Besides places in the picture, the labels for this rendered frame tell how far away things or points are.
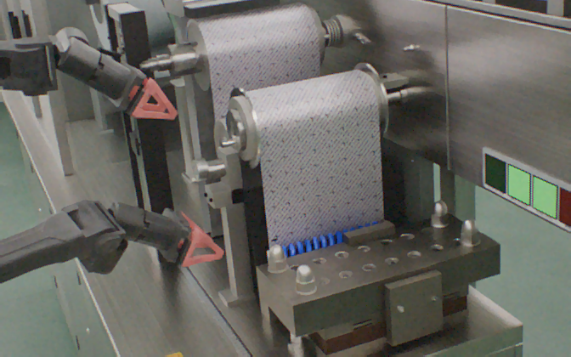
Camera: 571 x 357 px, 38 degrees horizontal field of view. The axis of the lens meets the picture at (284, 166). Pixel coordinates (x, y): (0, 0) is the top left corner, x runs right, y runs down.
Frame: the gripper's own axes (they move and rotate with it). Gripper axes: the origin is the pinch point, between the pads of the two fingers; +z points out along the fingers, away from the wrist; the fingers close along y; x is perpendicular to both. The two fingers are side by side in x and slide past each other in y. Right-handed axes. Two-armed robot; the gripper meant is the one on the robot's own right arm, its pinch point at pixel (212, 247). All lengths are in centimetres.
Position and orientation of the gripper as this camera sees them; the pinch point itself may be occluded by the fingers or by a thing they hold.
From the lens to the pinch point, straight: 146.4
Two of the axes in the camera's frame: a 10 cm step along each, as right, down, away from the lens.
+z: 8.2, 3.0, 4.8
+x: 4.0, -9.1, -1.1
